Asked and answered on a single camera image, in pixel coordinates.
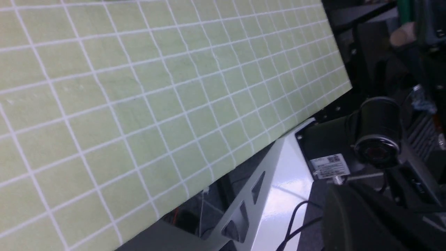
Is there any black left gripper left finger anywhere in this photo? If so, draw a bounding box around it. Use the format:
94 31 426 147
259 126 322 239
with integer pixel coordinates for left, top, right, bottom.
321 185 429 251

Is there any green checkered tablecloth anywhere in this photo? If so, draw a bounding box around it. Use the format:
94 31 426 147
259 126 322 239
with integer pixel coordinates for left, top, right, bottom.
0 0 352 251

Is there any black cable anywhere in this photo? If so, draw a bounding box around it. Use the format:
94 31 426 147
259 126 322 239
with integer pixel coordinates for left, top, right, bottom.
277 200 323 251

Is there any white metal table frame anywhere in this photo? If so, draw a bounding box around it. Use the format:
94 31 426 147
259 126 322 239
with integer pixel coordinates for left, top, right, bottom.
115 119 352 251

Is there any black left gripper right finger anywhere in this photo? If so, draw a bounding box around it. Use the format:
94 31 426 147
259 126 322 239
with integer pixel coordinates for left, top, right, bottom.
355 184 445 251

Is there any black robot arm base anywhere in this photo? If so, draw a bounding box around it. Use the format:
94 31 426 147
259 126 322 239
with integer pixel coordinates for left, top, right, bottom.
295 97 446 210

